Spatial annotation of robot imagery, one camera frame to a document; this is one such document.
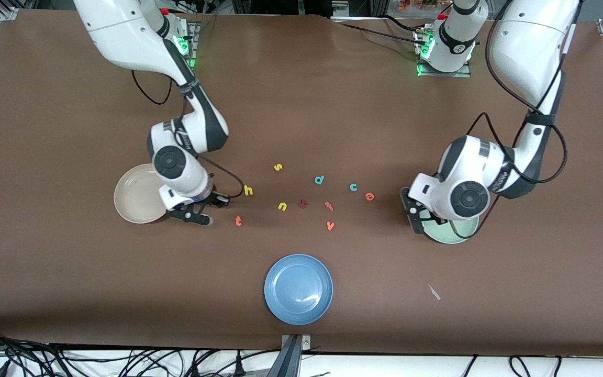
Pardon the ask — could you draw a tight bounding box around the light green round plate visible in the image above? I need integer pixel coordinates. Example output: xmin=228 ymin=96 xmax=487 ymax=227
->
xmin=418 ymin=212 xmax=480 ymax=245

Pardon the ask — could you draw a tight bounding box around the beige round plate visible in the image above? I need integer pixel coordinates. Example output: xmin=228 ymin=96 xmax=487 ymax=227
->
xmin=114 ymin=163 xmax=174 ymax=225

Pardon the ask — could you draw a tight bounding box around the blue round plate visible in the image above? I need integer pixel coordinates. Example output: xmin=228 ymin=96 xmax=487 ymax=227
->
xmin=264 ymin=254 xmax=334 ymax=326

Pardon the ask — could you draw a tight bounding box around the brown table cover sheet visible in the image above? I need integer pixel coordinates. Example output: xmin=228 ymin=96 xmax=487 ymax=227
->
xmin=0 ymin=9 xmax=603 ymax=357

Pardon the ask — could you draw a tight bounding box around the orange flower bunch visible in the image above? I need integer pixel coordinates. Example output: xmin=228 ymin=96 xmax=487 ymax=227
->
xmin=398 ymin=0 xmax=438 ymax=12

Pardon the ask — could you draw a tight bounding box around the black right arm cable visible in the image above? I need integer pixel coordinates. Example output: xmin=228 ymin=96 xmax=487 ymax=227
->
xmin=131 ymin=68 xmax=174 ymax=105

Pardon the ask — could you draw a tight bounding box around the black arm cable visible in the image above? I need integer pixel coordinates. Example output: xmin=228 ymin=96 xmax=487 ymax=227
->
xmin=451 ymin=0 xmax=569 ymax=239
xmin=131 ymin=68 xmax=174 ymax=105

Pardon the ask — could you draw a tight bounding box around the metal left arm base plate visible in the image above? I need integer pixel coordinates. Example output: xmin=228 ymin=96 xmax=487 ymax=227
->
xmin=416 ymin=26 xmax=473 ymax=79

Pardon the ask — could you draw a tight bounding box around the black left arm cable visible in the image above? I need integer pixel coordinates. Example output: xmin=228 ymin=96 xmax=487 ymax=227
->
xmin=451 ymin=0 xmax=569 ymax=239

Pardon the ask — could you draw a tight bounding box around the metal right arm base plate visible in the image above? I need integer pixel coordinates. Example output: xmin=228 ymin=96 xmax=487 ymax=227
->
xmin=173 ymin=21 xmax=198 ymax=72

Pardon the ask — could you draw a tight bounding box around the grey metal camera bracket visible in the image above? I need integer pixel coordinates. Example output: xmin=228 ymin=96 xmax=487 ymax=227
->
xmin=267 ymin=334 xmax=311 ymax=377

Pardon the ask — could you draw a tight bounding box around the black cable on table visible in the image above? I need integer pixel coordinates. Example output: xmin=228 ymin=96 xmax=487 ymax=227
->
xmin=331 ymin=15 xmax=428 ymax=48

